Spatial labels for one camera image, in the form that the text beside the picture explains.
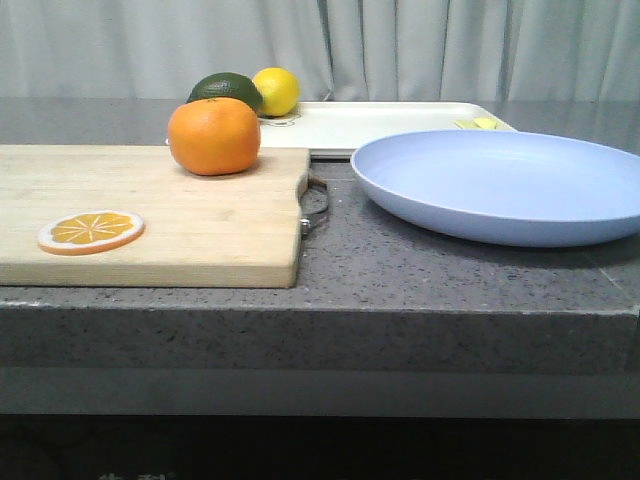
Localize orange fruit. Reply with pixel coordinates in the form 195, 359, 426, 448
167, 97, 261, 176

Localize light blue plate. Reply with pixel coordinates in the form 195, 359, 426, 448
351, 130, 639, 248

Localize white rectangular tray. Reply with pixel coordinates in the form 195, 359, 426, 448
260, 102, 513, 159

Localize yellow lemon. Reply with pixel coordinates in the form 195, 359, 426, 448
253, 67, 300, 117

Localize dark green avocado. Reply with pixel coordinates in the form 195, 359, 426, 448
186, 72, 263, 113

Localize grey curtain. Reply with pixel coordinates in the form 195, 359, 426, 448
1, 1, 639, 102

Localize yellow-green vegetable strips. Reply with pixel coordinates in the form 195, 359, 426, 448
455, 117, 498, 130

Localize orange slice coaster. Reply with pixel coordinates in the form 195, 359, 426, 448
37, 210, 145, 256

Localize wooden cutting board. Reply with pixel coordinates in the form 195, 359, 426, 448
1, 145, 310, 288

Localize metal cutting board handle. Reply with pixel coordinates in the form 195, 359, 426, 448
299, 173, 330, 238

